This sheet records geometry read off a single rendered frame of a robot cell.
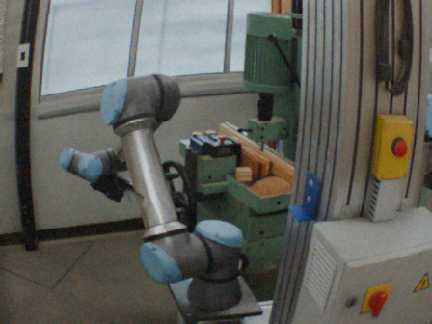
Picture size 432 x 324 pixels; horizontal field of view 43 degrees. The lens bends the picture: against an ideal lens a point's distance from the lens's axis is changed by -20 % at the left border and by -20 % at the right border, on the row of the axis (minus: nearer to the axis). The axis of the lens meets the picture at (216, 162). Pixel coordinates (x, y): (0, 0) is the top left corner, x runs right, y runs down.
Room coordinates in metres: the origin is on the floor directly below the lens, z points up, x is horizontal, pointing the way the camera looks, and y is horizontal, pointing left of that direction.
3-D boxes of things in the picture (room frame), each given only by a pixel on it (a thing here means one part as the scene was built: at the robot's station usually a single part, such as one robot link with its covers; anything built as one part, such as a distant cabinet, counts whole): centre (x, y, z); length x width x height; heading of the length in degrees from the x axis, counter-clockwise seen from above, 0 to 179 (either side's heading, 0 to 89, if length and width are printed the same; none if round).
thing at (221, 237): (1.52, -0.02, 0.98); 0.13 x 0.12 x 0.14; 128
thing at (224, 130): (2.41, -0.16, 0.93); 0.60 x 0.02 x 0.05; 30
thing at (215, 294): (1.52, -0.02, 0.87); 0.15 x 0.15 x 0.10
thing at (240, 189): (2.34, -0.05, 0.87); 0.61 x 0.30 x 0.06; 30
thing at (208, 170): (2.30, 0.02, 0.92); 0.15 x 0.13 x 0.09; 30
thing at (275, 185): (2.14, -0.19, 0.92); 0.14 x 0.09 x 0.04; 120
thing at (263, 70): (2.37, -0.16, 1.35); 0.18 x 0.18 x 0.31
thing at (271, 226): (2.43, -0.27, 0.76); 0.57 x 0.45 x 0.09; 120
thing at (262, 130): (2.37, -0.18, 1.03); 0.14 x 0.07 x 0.09; 120
